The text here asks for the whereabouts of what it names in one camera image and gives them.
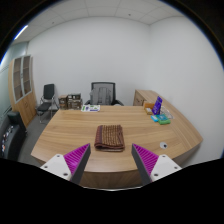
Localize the black office chair with grey jacket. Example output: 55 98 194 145
84 81 124 107

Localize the black visitor chair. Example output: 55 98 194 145
35 83 60 124

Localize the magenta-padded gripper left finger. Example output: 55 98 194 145
40 143 92 186

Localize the white printed leaflet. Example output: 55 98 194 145
80 104 101 113

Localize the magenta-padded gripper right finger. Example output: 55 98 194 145
131 143 183 186

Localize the black printed cardboard box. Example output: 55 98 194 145
67 93 83 101

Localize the low wooden side cabinet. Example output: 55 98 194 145
132 89 158 107

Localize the brown patterned towel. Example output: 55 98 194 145
93 124 126 153

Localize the orange box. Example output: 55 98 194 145
143 101 156 110

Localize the black leather armchair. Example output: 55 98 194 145
0 110 28 161

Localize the wide brown cardboard box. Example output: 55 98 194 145
67 98 84 111

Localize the green box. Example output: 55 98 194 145
156 114 172 126

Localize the wooden cabinet with glass doors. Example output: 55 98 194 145
8 54 38 128

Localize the long ceiling light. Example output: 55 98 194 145
13 24 30 41

